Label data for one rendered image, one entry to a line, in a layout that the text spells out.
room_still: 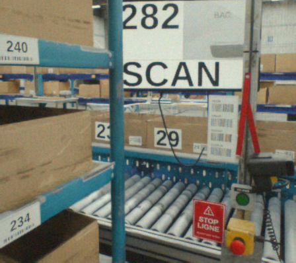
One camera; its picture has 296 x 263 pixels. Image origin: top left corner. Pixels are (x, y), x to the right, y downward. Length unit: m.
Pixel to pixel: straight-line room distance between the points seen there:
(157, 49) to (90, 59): 0.53
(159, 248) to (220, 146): 0.43
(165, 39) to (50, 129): 0.61
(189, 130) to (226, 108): 0.70
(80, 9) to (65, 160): 0.24
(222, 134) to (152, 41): 0.37
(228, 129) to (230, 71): 0.20
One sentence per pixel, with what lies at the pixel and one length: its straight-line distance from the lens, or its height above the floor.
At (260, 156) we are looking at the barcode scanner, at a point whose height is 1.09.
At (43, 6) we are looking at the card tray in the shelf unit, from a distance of 0.44.
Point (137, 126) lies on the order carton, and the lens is 1.66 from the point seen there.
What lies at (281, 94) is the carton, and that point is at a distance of 5.74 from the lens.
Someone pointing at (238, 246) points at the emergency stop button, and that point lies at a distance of 0.88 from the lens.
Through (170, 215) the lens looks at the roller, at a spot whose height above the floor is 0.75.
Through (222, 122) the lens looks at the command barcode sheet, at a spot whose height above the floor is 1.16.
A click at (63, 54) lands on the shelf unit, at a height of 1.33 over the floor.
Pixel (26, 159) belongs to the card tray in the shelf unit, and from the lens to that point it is 0.42.
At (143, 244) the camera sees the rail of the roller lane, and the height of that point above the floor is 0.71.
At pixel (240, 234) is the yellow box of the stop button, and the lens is 0.90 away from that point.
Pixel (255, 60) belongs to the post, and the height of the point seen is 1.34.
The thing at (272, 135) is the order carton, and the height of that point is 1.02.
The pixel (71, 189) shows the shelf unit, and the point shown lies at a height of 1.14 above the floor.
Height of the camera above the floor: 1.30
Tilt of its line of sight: 8 degrees down
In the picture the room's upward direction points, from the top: straight up
